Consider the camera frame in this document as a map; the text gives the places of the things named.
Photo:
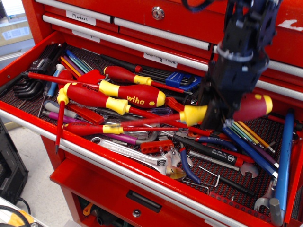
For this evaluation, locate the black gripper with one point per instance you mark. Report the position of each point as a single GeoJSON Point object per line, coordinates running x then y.
{"type": "Point", "coordinates": [230, 77]}

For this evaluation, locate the large red yellow Wiha screwdriver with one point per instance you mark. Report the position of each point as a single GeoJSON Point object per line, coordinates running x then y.
{"type": "Point", "coordinates": [252, 107]}

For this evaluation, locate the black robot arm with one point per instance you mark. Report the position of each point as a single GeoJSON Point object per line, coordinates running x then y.
{"type": "Point", "coordinates": [250, 26]}

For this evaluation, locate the blue holder black hex keys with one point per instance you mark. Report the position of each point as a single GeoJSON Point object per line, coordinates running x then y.
{"type": "Point", "coordinates": [187, 82]}

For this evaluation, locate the red folding key holder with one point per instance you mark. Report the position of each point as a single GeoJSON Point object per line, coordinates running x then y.
{"type": "Point", "coordinates": [174, 104]}

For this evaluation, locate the black red Wiha driver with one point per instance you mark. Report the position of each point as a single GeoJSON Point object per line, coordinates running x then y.
{"type": "Point", "coordinates": [214, 153]}

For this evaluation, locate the rainbow hex key set right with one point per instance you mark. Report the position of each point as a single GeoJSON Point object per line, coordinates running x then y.
{"type": "Point", "coordinates": [247, 146]}

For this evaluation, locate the rainbow hex key set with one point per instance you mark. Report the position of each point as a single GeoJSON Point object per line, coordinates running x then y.
{"type": "Point", "coordinates": [247, 146]}
{"type": "Point", "coordinates": [80, 69]}

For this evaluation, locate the small red precision screwdriver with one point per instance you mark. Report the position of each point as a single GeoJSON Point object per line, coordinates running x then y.
{"type": "Point", "coordinates": [298, 126]}

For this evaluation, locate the chrome adjustable wrench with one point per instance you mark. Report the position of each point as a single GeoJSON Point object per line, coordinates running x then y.
{"type": "Point", "coordinates": [165, 165]}

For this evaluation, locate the small chrome open wrench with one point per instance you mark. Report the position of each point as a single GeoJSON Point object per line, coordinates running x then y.
{"type": "Point", "coordinates": [246, 167]}

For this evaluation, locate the red yellow Wiha screwdriver centre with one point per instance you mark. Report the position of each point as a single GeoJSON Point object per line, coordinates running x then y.
{"type": "Point", "coordinates": [143, 96]}

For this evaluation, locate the open red tool drawer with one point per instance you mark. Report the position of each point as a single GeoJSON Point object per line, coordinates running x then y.
{"type": "Point", "coordinates": [109, 174]}

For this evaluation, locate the red plastic bit holder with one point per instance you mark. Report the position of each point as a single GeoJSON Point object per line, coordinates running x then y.
{"type": "Point", "coordinates": [156, 146]}

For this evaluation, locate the white Cutting Tools label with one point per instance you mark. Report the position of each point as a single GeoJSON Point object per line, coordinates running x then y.
{"type": "Point", "coordinates": [165, 59]}

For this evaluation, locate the black red slim screwdriver top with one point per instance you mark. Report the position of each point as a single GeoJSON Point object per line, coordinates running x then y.
{"type": "Point", "coordinates": [129, 66]}

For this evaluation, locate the red tool chest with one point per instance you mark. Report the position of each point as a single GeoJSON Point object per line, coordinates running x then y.
{"type": "Point", "coordinates": [163, 34]}

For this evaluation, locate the small red yellow screwdriver top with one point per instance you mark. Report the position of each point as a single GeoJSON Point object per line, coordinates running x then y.
{"type": "Point", "coordinates": [123, 75]}

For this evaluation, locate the silver cabinet lock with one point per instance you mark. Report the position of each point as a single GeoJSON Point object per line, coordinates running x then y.
{"type": "Point", "coordinates": [158, 13]}

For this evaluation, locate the chrome open end wrench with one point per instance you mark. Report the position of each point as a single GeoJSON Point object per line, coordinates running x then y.
{"type": "Point", "coordinates": [264, 200]}

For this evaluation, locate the large blue hex key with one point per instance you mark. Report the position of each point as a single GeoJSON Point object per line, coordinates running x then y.
{"type": "Point", "coordinates": [279, 202]}

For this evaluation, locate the long red yellow Wiha screwdriver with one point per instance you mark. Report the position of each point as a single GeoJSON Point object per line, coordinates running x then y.
{"type": "Point", "coordinates": [89, 96]}

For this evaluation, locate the rainbow hex key set left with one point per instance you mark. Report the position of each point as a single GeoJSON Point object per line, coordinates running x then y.
{"type": "Point", "coordinates": [80, 69]}

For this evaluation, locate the slim red yellow screwdriver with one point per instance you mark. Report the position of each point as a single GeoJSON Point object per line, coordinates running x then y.
{"type": "Point", "coordinates": [84, 129]}

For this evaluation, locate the thin red screwdriver over edge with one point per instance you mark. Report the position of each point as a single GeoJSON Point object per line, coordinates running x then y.
{"type": "Point", "coordinates": [62, 101]}

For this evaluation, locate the white Markers label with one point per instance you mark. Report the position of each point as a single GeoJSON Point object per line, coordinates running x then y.
{"type": "Point", "coordinates": [81, 17]}

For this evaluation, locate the black torx key set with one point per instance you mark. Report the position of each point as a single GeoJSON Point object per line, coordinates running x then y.
{"type": "Point", "coordinates": [26, 88]}

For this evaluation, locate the black equipment box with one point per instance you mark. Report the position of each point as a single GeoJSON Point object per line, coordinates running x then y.
{"type": "Point", "coordinates": [13, 173]}

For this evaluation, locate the blue handled pliers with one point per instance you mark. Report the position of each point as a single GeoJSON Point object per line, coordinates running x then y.
{"type": "Point", "coordinates": [187, 163]}

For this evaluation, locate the purple handled screwdriver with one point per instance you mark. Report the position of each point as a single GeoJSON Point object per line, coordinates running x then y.
{"type": "Point", "coordinates": [125, 138]}

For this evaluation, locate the red strip bit rail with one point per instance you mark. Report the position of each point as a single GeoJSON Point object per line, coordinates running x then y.
{"type": "Point", "coordinates": [240, 207]}

